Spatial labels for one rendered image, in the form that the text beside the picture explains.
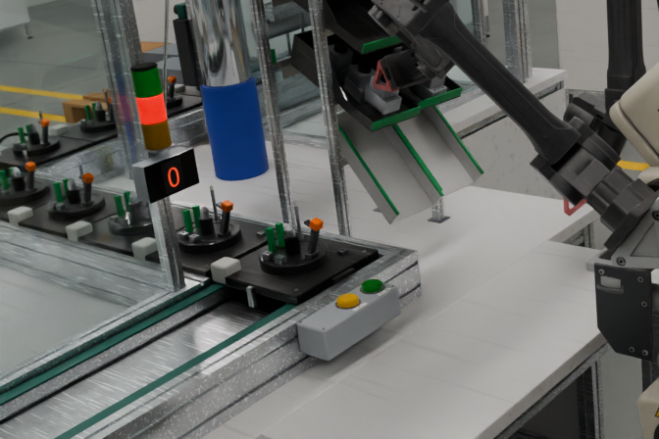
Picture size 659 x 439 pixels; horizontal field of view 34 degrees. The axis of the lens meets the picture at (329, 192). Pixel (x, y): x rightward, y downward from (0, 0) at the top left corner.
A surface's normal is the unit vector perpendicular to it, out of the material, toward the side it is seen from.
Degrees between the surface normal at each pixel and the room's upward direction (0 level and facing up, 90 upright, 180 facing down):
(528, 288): 0
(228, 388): 90
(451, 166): 45
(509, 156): 90
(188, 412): 90
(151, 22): 90
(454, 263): 0
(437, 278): 0
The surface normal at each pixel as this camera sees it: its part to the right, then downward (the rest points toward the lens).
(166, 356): -0.13, -0.94
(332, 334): 0.74, 0.13
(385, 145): 0.34, -0.53
